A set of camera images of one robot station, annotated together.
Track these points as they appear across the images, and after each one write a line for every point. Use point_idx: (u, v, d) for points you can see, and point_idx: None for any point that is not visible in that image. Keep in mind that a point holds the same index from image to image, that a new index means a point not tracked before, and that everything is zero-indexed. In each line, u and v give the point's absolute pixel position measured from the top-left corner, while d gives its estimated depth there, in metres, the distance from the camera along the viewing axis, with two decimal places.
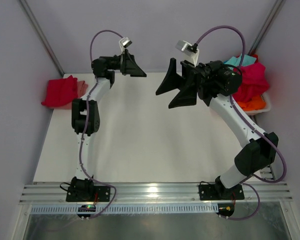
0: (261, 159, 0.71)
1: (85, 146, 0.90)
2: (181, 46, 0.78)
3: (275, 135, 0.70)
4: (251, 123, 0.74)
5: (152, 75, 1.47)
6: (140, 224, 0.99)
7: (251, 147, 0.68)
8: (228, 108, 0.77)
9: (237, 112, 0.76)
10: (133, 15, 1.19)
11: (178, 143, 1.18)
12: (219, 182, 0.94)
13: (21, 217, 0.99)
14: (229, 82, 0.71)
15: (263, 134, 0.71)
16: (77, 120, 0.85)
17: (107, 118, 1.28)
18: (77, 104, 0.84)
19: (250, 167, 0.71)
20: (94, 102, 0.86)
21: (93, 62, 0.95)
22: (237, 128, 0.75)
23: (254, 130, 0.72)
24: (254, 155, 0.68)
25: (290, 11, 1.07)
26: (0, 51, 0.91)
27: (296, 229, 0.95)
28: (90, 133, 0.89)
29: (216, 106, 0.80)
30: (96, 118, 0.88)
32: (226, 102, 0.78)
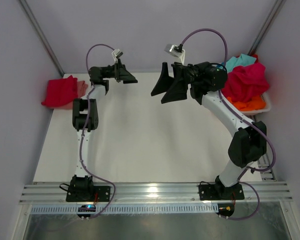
0: (253, 149, 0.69)
1: (85, 142, 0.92)
2: (168, 48, 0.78)
3: (264, 124, 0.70)
4: (240, 113, 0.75)
5: (153, 75, 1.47)
6: (140, 224, 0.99)
7: (240, 134, 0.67)
8: (218, 103, 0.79)
9: (226, 105, 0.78)
10: (133, 15, 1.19)
11: (178, 143, 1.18)
12: (219, 182, 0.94)
13: (21, 217, 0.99)
14: (214, 76, 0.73)
15: (251, 122, 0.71)
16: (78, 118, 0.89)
17: (103, 118, 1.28)
18: (78, 102, 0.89)
19: (242, 156, 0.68)
20: (93, 100, 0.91)
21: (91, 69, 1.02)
22: (227, 120, 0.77)
23: (242, 119, 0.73)
24: (243, 142, 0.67)
25: (291, 11, 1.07)
26: (0, 51, 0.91)
27: (296, 229, 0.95)
28: (90, 129, 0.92)
29: (207, 102, 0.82)
30: (95, 115, 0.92)
32: (215, 97, 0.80)
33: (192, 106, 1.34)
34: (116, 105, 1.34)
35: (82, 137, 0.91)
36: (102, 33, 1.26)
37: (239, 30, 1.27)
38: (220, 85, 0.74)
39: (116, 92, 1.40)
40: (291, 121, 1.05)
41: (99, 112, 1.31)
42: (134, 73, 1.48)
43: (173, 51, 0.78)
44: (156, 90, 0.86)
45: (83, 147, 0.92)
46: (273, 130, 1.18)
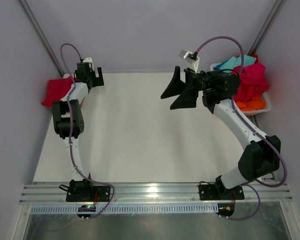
0: (265, 165, 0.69)
1: (75, 148, 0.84)
2: (183, 54, 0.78)
3: (278, 139, 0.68)
4: (253, 126, 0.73)
5: (152, 75, 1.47)
6: (140, 224, 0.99)
7: (252, 148, 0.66)
8: (230, 113, 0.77)
9: (239, 117, 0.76)
10: (132, 15, 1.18)
11: (179, 143, 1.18)
12: (219, 181, 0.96)
13: (21, 217, 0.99)
14: (226, 81, 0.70)
15: (265, 137, 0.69)
16: (60, 123, 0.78)
17: (92, 118, 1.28)
18: (58, 104, 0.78)
19: (253, 171, 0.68)
20: (75, 101, 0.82)
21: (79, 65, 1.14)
22: (239, 131, 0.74)
23: (255, 132, 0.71)
24: (255, 157, 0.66)
25: (291, 11, 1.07)
26: None
27: (296, 229, 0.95)
28: (77, 134, 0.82)
29: (219, 111, 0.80)
30: (80, 117, 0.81)
32: (227, 107, 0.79)
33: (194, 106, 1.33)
34: (107, 105, 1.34)
35: (70, 144, 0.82)
36: (102, 33, 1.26)
37: (239, 30, 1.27)
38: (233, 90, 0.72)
39: (107, 91, 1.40)
40: (291, 121, 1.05)
41: (99, 111, 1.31)
42: (134, 73, 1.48)
43: (188, 58, 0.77)
44: (167, 91, 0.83)
45: (74, 153, 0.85)
46: (273, 130, 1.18)
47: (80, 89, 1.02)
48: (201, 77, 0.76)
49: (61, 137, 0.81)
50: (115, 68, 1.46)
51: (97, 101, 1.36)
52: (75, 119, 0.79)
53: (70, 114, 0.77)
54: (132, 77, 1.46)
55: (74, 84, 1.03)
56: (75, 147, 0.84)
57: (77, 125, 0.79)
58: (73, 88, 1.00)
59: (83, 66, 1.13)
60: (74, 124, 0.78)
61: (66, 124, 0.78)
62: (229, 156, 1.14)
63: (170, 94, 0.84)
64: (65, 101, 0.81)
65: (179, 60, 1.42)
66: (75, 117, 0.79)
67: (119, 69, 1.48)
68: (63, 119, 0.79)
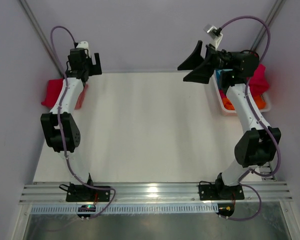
0: (259, 153, 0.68)
1: (72, 160, 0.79)
2: (207, 29, 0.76)
3: (279, 131, 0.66)
4: (259, 114, 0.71)
5: (152, 75, 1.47)
6: (140, 224, 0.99)
7: (251, 134, 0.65)
8: (241, 98, 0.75)
9: (249, 105, 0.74)
10: (132, 15, 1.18)
11: (180, 143, 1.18)
12: (219, 179, 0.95)
13: (21, 217, 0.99)
14: (243, 59, 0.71)
15: (267, 127, 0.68)
16: (52, 138, 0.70)
17: (92, 118, 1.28)
18: (48, 119, 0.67)
19: (246, 156, 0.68)
20: (67, 114, 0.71)
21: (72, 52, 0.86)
22: (244, 117, 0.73)
23: (259, 120, 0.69)
24: (251, 144, 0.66)
25: (291, 11, 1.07)
26: (0, 51, 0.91)
27: (297, 229, 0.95)
28: (72, 148, 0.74)
29: (231, 95, 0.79)
30: (74, 131, 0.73)
32: (239, 91, 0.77)
33: (195, 105, 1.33)
34: (108, 105, 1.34)
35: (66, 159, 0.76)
36: (102, 33, 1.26)
37: (239, 30, 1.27)
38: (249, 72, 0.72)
39: (107, 91, 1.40)
40: (291, 121, 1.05)
41: (99, 111, 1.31)
42: (135, 73, 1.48)
43: (211, 34, 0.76)
44: (186, 64, 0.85)
45: (71, 164, 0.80)
46: None
47: (75, 87, 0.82)
48: (221, 54, 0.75)
49: (55, 151, 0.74)
50: (115, 67, 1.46)
51: (97, 101, 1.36)
52: (67, 135, 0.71)
53: (61, 132, 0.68)
54: (132, 77, 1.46)
55: (65, 82, 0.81)
56: (71, 159, 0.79)
57: (70, 141, 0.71)
58: (65, 88, 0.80)
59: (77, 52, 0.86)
60: (67, 140, 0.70)
61: (58, 139, 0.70)
62: (230, 156, 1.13)
63: (189, 68, 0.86)
64: (56, 114, 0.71)
65: (179, 60, 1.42)
66: (68, 133, 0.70)
67: (119, 69, 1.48)
68: (55, 134, 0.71)
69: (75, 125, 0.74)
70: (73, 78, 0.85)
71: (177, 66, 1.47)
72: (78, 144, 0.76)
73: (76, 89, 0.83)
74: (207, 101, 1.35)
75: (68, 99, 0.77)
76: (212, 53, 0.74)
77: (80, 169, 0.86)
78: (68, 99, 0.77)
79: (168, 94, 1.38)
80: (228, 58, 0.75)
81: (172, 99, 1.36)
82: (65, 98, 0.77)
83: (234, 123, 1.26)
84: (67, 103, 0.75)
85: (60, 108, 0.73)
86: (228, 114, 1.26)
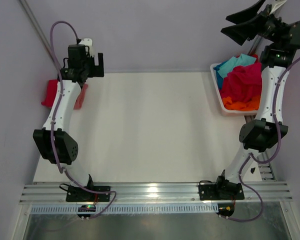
0: (260, 138, 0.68)
1: (72, 169, 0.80)
2: None
3: (286, 129, 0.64)
4: (278, 107, 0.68)
5: (153, 75, 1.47)
6: (140, 224, 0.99)
7: (256, 122, 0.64)
8: (270, 83, 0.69)
9: (275, 93, 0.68)
10: (133, 15, 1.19)
11: (180, 143, 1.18)
12: (221, 177, 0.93)
13: (21, 217, 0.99)
14: (295, 25, 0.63)
15: (278, 122, 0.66)
16: (47, 154, 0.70)
17: (93, 118, 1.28)
18: (40, 136, 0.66)
19: (246, 139, 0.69)
20: (61, 131, 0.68)
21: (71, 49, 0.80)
22: (262, 105, 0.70)
23: (273, 114, 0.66)
24: (254, 131, 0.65)
25: (290, 11, 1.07)
26: (0, 52, 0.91)
27: (297, 229, 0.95)
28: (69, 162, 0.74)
29: (265, 75, 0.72)
30: (70, 147, 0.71)
32: (274, 75, 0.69)
33: (196, 105, 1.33)
34: (107, 105, 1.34)
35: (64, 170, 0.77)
36: (102, 33, 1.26)
37: None
38: (298, 40, 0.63)
39: (107, 91, 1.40)
40: (291, 121, 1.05)
41: (99, 111, 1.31)
42: (134, 73, 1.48)
43: None
44: (235, 17, 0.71)
45: (71, 172, 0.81)
46: None
47: (70, 93, 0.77)
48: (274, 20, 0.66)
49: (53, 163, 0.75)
50: (113, 67, 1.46)
51: (97, 101, 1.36)
52: (62, 151, 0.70)
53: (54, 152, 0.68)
54: (133, 77, 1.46)
55: (60, 88, 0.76)
56: (70, 169, 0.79)
57: (65, 157, 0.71)
58: (59, 96, 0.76)
59: (76, 50, 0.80)
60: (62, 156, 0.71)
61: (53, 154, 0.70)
62: (231, 156, 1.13)
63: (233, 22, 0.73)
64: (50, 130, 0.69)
65: (179, 59, 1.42)
66: (62, 150, 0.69)
67: (119, 69, 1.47)
68: (50, 148, 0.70)
69: (71, 140, 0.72)
70: (69, 81, 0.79)
71: (177, 66, 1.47)
72: (75, 157, 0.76)
73: (72, 95, 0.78)
74: (207, 101, 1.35)
75: (63, 110, 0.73)
76: (262, 14, 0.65)
77: (80, 175, 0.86)
78: (63, 111, 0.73)
79: (168, 94, 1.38)
80: (280, 25, 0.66)
81: (172, 99, 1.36)
82: (59, 109, 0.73)
83: (235, 123, 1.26)
84: (61, 117, 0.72)
85: (54, 123, 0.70)
86: (227, 114, 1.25)
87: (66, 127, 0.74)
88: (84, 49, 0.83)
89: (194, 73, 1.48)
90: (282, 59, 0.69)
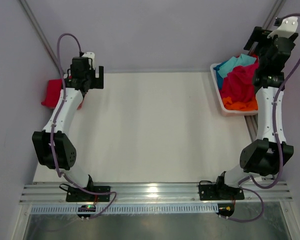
0: (263, 163, 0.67)
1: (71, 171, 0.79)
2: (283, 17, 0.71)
3: (292, 150, 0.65)
4: (278, 126, 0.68)
5: (153, 75, 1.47)
6: (140, 224, 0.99)
7: (260, 143, 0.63)
8: (267, 103, 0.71)
9: (273, 113, 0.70)
10: (133, 15, 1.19)
11: (180, 143, 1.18)
12: (221, 177, 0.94)
13: (21, 217, 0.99)
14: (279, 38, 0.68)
15: (280, 142, 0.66)
16: (45, 157, 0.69)
17: (93, 118, 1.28)
18: (40, 138, 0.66)
19: (249, 163, 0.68)
20: (61, 133, 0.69)
21: (76, 60, 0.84)
22: (262, 124, 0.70)
23: (275, 132, 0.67)
24: (258, 154, 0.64)
25: (290, 11, 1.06)
26: (0, 52, 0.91)
27: (297, 229, 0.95)
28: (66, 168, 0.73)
29: (259, 96, 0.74)
30: (68, 152, 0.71)
32: (269, 95, 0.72)
33: (196, 105, 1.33)
34: (107, 105, 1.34)
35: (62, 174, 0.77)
36: (102, 33, 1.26)
37: (239, 30, 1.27)
38: (284, 48, 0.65)
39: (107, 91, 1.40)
40: (291, 121, 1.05)
41: (99, 111, 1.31)
42: (134, 73, 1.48)
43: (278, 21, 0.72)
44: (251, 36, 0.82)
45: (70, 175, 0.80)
46: None
47: (73, 100, 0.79)
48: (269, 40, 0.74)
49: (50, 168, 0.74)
50: (113, 67, 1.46)
51: (97, 101, 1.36)
52: (61, 155, 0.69)
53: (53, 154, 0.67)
54: (132, 77, 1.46)
55: (63, 94, 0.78)
56: (69, 173, 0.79)
57: (63, 162, 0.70)
58: (61, 101, 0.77)
59: (80, 61, 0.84)
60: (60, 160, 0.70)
61: (51, 158, 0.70)
62: (231, 155, 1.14)
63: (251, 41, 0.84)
64: (49, 132, 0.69)
65: (179, 59, 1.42)
66: (61, 154, 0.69)
67: (119, 69, 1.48)
68: (48, 153, 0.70)
69: (70, 145, 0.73)
70: (72, 89, 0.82)
71: (177, 66, 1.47)
72: (73, 163, 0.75)
73: (74, 101, 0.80)
74: (207, 101, 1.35)
75: (64, 115, 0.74)
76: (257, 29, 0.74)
77: (80, 177, 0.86)
78: (64, 114, 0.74)
79: (168, 95, 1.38)
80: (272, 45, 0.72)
81: (172, 99, 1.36)
82: (60, 114, 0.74)
83: (235, 123, 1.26)
84: (62, 120, 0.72)
85: (55, 126, 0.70)
86: (227, 114, 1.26)
87: (66, 131, 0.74)
88: (87, 61, 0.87)
89: (194, 73, 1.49)
90: (274, 79, 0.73)
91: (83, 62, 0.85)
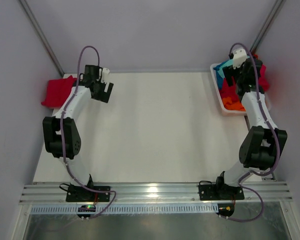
0: (264, 155, 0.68)
1: (72, 166, 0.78)
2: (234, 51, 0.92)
3: (286, 135, 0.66)
4: (269, 117, 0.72)
5: (153, 75, 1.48)
6: (140, 224, 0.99)
7: (256, 131, 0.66)
8: (253, 102, 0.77)
9: (260, 107, 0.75)
10: (133, 15, 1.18)
11: (180, 143, 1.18)
12: (221, 177, 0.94)
13: (21, 217, 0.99)
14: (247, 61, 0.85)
15: (274, 128, 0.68)
16: (51, 143, 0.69)
17: (93, 118, 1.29)
18: (49, 123, 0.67)
19: (248, 154, 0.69)
20: (70, 119, 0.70)
21: (89, 67, 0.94)
22: (254, 119, 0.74)
23: (266, 121, 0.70)
24: (256, 140, 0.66)
25: (290, 11, 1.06)
26: (0, 52, 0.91)
27: (297, 229, 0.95)
28: (71, 155, 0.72)
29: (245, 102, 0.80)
30: (75, 139, 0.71)
32: (253, 97, 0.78)
33: (196, 105, 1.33)
34: (107, 105, 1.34)
35: (66, 165, 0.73)
36: (102, 33, 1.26)
37: (239, 30, 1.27)
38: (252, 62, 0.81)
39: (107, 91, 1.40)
40: (290, 121, 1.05)
41: (100, 111, 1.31)
42: (134, 73, 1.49)
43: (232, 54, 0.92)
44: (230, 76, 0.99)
45: (73, 170, 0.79)
46: None
47: (82, 95, 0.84)
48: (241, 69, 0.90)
49: (54, 156, 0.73)
50: (113, 67, 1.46)
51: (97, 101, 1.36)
52: (68, 141, 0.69)
53: (62, 138, 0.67)
54: (132, 77, 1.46)
55: (74, 90, 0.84)
56: (72, 165, 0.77)
57: (69, 148, 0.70)
58: (72, 95, 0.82)
59: (92, 67, 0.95)
60: (66, 146, 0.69)
61: (57, 145, 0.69)
62: (231, 155, 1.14)
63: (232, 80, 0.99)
64: (59, 118, 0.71)
65: (178, 59, 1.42)
66: (68, 139, 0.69)
67: (119, 69, 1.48)
68: (55, 139, 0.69)
69: (76, 132, 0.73)
70: (82, 87, 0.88)
71: (176, 66, 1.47)
72: (77, 152, 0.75)
73: (84, 97, 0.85)
74: (207, 101, 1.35)
75: (74, 105, 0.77)
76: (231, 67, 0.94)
77: (81, 173, 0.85)
78: (74, 105, 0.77)
79: (168, 94, 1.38)
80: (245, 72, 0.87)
81: (173, 98, 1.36)
82: (70, 104, 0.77)
83: (235, 123, 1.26)
84: (72, 109, 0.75)
85: (65, 113, 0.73)
86: (227, 113, 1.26)
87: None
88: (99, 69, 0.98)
89: (194, 73, 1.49)
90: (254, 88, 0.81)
91: (95, 68, 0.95)
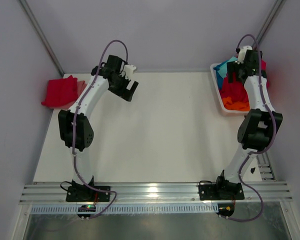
0: (258, 136, 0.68)
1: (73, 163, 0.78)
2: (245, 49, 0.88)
3: (281, 117, 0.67)
4: (268, 100, 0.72)
5: (153, 75, 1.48)
6: (140, 223, 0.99)
7: (253, 113, 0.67)
8: (255, 86, 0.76)
9: (260, 92, 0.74)
10: (133, 15, 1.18)
11: (180, 142, 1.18)
12: (221, 177, 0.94)
13: (21, 217, 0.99)
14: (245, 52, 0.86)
15: (271, 111, 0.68)
16: (66, 134, 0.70)
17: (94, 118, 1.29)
18: (64, 117, 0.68)
19: (245, 134, 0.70)
20: (83, 116, 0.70)
21: (111, 57, 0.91)
22: (253, 101, 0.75)
23: (265, 104, 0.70)
24: (253, 121, 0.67)
25: (290, 11, 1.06)
26: (0, 53, 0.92)
27: (297, 229, 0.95)
28: (82, 148, 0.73)
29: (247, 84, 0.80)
30: (87, 133, 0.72)
32: (255, 80, 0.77)
33: (197, 105, 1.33)
34: (108, 107, 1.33)
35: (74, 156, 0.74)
36: (102, 33, 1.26)
37: (239, 30, 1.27)
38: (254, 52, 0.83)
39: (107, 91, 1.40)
40: (291, 121, 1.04)
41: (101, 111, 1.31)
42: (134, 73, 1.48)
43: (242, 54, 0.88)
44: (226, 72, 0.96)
45: (77, 163, 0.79)
46: None
47: (99, 87, 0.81)
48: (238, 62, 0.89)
49: (66, 146, 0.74)
50: None
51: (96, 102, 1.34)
52: (80, 135, 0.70)
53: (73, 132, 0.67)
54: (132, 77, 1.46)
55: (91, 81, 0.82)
56: (79, 157, 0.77)
57: (81, 141, 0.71)
58: (89, 86, 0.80)
59: (116, 59, 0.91)
60: (78, 139, 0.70)
61: (70, 136, 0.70)
62: (230, 155, 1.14)
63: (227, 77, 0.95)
64: (73, 113, 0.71)
65: (178, 59, 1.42)
66: (80, 133, 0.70)
67: None
68: (69, 131, 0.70)
69: (89, 126, 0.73)
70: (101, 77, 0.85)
71: (176, 66, 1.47)
72: (89, 145, 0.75)
73: (100, 89, 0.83)
74: (207, 101, 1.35)
75: (89, 99, 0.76)
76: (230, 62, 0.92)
77: (84, 171, 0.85)
78: (89, 100, 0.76)
79: (168, 94, 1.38)
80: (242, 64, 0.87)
81: (172, 98, 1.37)
82: (85, 98, 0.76)
83: (235, 122, 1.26)
84: (86, 104, 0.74)
85: (79, 107, 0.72)
86: (227, 113, 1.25)
87: (88, 115, 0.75)
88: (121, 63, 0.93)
89: (194, 73, 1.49)
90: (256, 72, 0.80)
91: (118, 61, 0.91)
